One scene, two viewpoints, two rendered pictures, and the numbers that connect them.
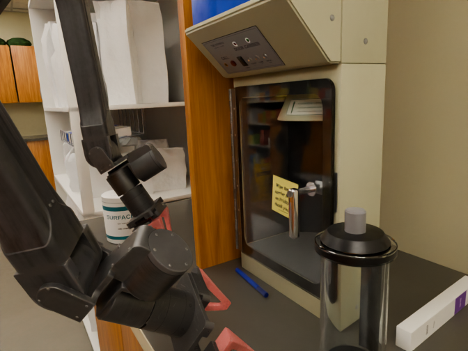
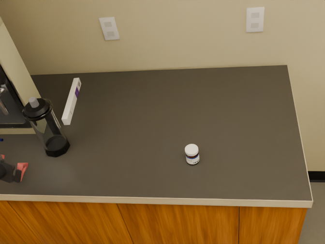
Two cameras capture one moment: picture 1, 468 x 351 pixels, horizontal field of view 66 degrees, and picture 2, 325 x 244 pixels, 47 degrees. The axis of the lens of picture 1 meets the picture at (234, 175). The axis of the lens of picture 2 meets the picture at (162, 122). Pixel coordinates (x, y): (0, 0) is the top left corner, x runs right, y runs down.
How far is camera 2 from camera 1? 0.93 m
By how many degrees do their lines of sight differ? 50
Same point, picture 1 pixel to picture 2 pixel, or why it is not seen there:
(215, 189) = not seen: outside the picture
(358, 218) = (35, 101)
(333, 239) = (31, 114)
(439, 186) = (44, 38)
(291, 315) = (20, 140)
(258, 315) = (7, 150)
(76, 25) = not seen: outside the picture
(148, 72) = not seen: outside the picture
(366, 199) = (25, 80)
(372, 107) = (8, 44)
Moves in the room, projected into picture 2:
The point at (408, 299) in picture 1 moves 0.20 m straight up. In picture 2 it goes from (59, 101) to (43, 67)
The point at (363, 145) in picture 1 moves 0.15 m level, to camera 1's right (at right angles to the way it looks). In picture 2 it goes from (14, 62) to (45, 40)
